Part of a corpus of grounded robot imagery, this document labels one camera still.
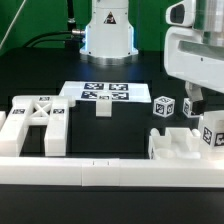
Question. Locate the white U-shaped obstacle wall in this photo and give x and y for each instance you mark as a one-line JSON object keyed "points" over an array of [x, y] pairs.
{"points": [[112, 172]]}

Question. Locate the white chair back frame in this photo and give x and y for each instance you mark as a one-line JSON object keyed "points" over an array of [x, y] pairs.
{"points": [[50, 111]]}

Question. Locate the black vertical pole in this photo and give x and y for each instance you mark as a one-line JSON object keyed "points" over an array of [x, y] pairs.
{"points": [[71, 23]]}

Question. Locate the white tagged cube right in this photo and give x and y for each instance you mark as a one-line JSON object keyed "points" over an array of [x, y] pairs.
{"points": [[186, 109]]}

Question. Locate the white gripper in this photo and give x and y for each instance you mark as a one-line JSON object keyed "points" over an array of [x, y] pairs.
{"points": [[194, 47]]}

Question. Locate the white tagged cube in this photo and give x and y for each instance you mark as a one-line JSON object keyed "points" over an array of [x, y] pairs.
{"points": [[163, 106], [186, 109]]}

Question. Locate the white marker base plate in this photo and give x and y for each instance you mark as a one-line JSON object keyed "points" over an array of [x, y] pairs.
{"points": [[120, 92]]}

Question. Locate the white chair seat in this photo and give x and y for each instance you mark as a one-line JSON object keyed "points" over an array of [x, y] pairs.
{"points": [[176, 143]]}

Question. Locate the white tagged cube left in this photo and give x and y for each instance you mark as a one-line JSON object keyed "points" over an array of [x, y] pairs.
{"points": [[163, 106]]}

